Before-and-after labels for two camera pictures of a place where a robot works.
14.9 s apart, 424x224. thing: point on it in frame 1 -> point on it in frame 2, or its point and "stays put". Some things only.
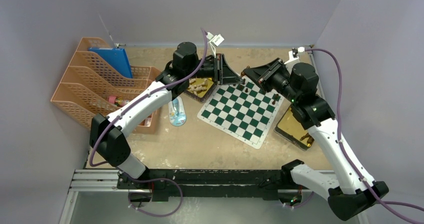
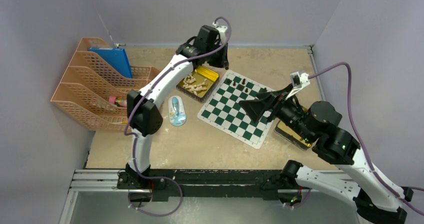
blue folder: x=116 y=58 stays put
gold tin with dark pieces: x=291 y=130 stays put
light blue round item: x=177 y=112 stays put
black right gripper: x=264 y=74 -> x=254 y=107
